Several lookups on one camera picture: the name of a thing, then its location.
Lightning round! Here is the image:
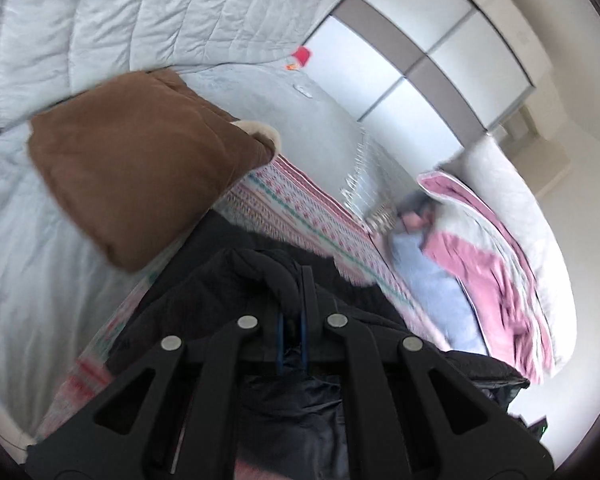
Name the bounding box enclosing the grey quilted headboard cover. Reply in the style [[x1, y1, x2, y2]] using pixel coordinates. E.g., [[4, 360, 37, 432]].
[[0, 0, 323, 130]]

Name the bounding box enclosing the grey bed sheet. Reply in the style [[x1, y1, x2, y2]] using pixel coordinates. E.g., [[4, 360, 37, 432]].
[[0, 64, 362, 434]]

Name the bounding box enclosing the red small object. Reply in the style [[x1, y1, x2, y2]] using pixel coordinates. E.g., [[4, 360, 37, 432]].
[[291, 46, 312, 67]]

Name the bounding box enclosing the christmas patterned knit blanket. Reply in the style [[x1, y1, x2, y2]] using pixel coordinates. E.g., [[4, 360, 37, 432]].
[[23, 157, 450, 479]]

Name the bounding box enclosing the brown folded blanket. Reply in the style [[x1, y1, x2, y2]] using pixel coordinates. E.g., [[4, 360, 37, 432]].
[[29, 70, 282, 272]]

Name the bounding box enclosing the light blue fleece blanket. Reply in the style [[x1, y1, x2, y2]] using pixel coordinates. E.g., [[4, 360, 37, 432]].
[[388, 230, 489, 356]]

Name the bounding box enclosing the white grey sliding wardrobe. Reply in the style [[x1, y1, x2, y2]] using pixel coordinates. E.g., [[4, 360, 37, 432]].
[[304, 0, 534, 174]]

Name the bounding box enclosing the small white item on bed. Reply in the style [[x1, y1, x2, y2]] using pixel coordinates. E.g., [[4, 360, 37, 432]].
[[294, 84, 313, 99]]

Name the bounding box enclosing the pink velvet blanket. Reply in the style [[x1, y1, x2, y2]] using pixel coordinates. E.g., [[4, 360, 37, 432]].
[[417, 170, 554, 384]]

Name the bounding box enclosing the black quilted puffer jacket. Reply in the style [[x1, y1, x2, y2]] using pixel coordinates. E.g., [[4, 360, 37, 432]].
[[98, 212, 553, 479]]

